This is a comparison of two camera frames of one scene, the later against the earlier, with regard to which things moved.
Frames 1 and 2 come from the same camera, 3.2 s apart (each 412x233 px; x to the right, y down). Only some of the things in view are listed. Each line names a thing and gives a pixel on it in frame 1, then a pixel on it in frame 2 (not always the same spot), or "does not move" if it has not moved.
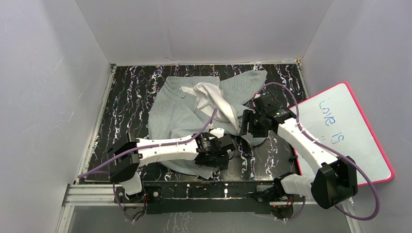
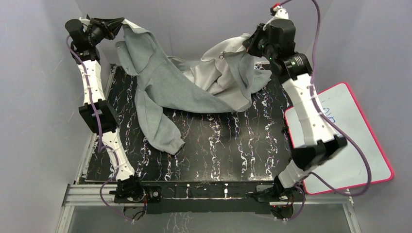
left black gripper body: x=223 y=151 -> x=105 y=27
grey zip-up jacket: x=184 y=107 -> x=221 y=78
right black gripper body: x=258 y=128 -> x=259 y=45
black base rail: x=231 y=197 does not move
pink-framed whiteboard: x=332 y=118 does not move
